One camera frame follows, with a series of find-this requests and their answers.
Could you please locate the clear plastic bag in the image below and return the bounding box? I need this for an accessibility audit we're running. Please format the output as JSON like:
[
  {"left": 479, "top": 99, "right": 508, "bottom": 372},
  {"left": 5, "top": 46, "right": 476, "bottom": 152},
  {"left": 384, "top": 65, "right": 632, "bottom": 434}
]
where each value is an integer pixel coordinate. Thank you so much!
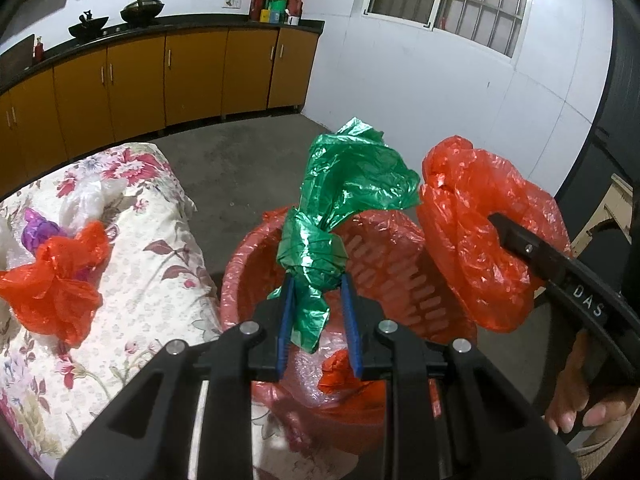
[{"left": 59, "top": 177, "right": 126, "bottom": 226}]

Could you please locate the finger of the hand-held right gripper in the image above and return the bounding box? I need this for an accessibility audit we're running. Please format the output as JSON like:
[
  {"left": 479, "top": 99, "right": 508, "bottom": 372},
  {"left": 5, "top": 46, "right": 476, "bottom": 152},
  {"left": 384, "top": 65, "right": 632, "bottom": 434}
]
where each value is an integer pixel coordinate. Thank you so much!
[{"left": 487, "top": 212, "right": 576, "bottom": 288}]

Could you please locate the black kitchen countertop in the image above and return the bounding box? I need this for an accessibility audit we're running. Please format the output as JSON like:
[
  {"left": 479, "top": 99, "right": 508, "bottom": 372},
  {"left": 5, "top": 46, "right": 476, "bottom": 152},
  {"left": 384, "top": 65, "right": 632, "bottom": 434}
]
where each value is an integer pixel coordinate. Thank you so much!
[{"left": 0, "top": 15, "right": 326, "bottom": 93}]

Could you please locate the yellow kitchen cabinet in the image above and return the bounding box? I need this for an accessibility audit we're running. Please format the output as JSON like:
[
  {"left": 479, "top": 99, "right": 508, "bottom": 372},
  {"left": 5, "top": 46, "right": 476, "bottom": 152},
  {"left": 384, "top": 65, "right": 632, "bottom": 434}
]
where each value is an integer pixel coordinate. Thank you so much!
[{"left": 0, "top": 25, "right": 321, "bottom": 196}]

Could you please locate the person's right hand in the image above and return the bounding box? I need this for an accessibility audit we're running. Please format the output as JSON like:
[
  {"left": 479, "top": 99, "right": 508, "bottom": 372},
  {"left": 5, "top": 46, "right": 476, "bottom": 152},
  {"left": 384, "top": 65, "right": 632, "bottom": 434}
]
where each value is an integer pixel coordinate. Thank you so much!
[{"left": 544, "top": 332, "right": 640, "bottom": 436}]

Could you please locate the black wok with lid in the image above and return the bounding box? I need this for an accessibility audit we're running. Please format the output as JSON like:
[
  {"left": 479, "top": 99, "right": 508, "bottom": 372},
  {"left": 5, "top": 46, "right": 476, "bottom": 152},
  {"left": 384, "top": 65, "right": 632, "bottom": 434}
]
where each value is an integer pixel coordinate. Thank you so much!
[{"left": 120, "top": 0, "right": 166, "bottom": 25}]

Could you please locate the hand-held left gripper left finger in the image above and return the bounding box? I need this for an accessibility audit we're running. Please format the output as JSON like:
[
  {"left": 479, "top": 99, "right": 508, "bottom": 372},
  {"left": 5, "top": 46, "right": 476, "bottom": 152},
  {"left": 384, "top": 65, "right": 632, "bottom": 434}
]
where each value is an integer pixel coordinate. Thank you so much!
[{"left": 54, "top": 276, "right": 297, "bottom": 480}]

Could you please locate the purple plastic bag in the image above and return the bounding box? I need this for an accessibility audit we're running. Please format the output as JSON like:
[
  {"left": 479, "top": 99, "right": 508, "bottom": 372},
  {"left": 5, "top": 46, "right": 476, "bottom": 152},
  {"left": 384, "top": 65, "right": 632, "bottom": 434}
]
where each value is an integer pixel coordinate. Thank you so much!
[{"left": 22, "top": 207, "right": 68, "bottom": 253}]

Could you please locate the green plastic bag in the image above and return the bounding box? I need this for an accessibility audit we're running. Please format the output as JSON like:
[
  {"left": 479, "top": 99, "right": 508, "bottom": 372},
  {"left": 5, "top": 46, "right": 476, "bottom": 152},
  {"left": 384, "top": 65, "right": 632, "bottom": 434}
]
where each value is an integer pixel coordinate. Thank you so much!
[{"left": 267, "top": 116, "right": 422, "bottom": 354}]

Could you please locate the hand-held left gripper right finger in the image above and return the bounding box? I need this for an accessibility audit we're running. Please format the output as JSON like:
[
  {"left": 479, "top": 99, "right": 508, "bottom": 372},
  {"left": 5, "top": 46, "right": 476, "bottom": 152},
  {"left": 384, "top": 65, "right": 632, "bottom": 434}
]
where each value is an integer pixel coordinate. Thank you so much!
[{"left": 340, "top": 275, "right": 583, "bottom": 480}]

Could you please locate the small crumpled red plastic bag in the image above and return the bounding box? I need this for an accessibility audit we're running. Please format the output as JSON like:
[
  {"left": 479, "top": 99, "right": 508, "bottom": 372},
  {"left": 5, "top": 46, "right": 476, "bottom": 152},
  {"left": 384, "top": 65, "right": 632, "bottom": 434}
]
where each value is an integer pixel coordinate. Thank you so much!
[{"left": 319, "top": 349, "right": 371, "bottom": 397}]

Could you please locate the red plastic basket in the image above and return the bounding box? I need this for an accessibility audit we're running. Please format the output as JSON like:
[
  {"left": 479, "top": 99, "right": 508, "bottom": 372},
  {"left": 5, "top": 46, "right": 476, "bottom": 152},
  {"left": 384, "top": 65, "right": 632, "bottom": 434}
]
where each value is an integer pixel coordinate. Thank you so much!
[{"left": 220, "top": 207, "right": 481, "bottom": 456}]

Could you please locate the green box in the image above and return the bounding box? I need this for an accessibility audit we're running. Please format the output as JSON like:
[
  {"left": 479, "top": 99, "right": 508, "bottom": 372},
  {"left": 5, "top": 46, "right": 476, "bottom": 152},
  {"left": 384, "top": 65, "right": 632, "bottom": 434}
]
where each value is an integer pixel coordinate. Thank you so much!
[{"left": 260, "top": 0, "right": 287, "bottom": 24}]

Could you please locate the floral blanket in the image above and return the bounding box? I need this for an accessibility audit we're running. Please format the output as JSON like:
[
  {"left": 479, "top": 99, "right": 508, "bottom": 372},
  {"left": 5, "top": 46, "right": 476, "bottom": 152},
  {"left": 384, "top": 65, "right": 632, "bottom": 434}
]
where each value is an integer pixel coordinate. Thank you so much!
[{"left": 0, "top": 142, "right": 381, "bottom": 480}]

